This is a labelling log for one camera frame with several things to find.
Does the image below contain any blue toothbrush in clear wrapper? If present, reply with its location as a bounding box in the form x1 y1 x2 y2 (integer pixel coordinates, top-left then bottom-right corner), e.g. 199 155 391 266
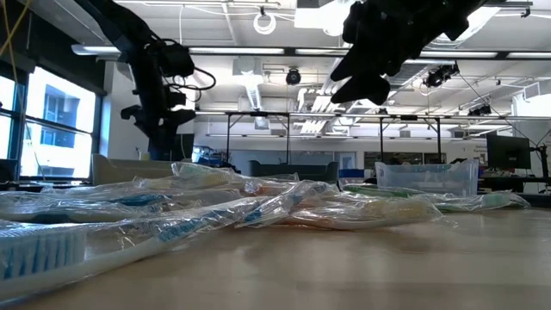
0 189 245 225
0 195 273 305
234 183 341 230

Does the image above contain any dark grey-green plastic bin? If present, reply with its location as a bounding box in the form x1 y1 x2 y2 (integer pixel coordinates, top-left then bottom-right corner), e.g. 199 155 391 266
248 159 341 184

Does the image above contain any black window frame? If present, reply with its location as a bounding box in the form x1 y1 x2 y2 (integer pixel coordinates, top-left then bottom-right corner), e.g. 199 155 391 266
0 59 104 182

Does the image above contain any clear plastic bin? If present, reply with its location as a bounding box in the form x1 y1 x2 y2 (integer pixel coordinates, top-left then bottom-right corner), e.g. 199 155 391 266
373 158 480 198

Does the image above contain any black desk frame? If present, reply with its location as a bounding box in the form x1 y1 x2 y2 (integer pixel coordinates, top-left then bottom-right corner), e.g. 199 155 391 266
195 110 293 165
344 114 443 165

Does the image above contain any white plastic bin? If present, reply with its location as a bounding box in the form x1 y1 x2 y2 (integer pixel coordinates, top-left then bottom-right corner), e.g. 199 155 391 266
90 153 178 187

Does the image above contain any white cable coil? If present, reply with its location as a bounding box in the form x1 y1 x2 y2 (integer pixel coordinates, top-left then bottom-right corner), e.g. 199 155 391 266
252 11 278 36

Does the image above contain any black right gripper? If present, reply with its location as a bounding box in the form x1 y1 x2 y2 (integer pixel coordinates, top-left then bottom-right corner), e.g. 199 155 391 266
330 0 449 107

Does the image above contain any green toothbrush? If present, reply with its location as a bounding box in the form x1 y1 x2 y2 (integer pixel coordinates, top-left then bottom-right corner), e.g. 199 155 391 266
424 190 531 214
342 183 431 200

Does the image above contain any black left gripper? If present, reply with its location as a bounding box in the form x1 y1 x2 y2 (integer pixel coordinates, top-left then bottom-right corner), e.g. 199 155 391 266
120 79 197 162

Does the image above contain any black monitor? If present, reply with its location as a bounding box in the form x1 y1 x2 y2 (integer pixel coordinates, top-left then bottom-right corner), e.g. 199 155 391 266
486 133 533 171

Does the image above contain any black ceiling camera cluster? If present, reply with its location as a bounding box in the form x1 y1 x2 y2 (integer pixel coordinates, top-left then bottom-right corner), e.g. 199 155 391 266
423 63 461 90

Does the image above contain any long ceiling light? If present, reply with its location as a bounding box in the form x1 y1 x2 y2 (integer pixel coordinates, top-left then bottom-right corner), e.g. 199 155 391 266
419 50 551 60
71 43 286 57

